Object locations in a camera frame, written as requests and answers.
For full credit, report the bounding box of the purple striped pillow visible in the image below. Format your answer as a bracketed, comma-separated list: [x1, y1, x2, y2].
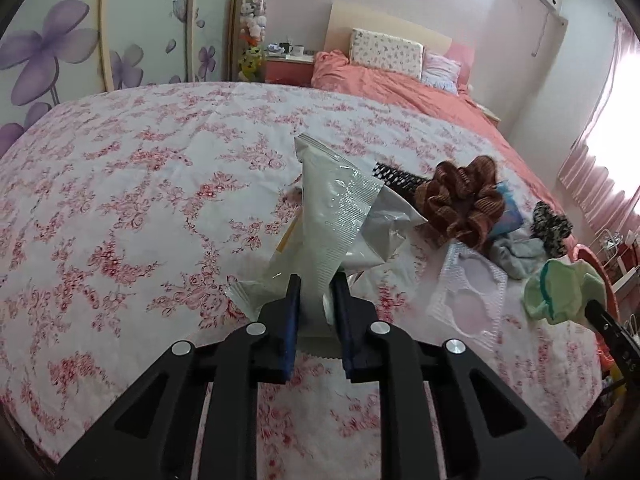
[421, 51, 462, 95]

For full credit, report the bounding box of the pink curtain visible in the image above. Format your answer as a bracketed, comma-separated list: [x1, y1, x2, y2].
[556, 17, 640, 226]

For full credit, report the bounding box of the flower printed wardrobe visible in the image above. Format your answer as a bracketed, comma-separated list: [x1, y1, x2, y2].
[0, 0, 241, 161]

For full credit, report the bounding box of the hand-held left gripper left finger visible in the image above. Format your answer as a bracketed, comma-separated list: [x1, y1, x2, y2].
[56, 274, 301, 480]

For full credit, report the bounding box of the black patterned scrunchie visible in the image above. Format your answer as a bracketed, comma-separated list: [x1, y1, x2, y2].
[531, 201, 575, 258]

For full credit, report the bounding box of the bed with red duvet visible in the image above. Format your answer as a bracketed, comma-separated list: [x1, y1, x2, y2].
[311, 50, 583, 256]

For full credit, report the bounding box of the clear plastic blister tray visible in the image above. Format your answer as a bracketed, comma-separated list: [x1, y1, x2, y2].
[427, 242, 507, 348]

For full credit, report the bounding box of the grey cloth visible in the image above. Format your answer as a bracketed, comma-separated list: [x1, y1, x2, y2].
[487, 230, 546, 278]

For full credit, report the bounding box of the beige and pink headboard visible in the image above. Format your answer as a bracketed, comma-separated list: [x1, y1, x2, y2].
[324, 1, 476, 86]

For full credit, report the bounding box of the pink nightstand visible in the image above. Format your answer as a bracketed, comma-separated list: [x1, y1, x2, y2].
[264, 55, 316, 86]

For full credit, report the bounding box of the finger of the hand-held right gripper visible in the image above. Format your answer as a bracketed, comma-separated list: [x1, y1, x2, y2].
[582, 299, 640, 386]

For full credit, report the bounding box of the brown scrunchie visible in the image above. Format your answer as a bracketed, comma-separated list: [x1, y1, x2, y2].
[414, 155, 507, 250]

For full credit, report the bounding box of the silver foil snack bag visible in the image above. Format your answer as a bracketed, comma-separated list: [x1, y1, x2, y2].
[224, 132, 429, 341]

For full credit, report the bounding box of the plush toy display tube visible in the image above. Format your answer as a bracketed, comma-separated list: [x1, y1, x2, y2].
[237, 0, 273, 83]

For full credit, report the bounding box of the green sock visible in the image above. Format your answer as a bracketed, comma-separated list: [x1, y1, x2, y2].
[523, 258, 608, 326]

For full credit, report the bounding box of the white floral pillow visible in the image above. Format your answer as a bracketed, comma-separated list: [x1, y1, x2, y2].
[349, 28, 425, 80]

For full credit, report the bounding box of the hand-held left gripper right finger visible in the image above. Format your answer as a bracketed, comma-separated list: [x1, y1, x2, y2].
[332, 272, 583, 480]

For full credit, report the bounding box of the blue packet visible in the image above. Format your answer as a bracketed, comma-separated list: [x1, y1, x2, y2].
[495, 180, 523, 238]

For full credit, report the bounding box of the floral covered table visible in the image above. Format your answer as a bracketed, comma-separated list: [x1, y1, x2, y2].
[0, 81, 603, 480]

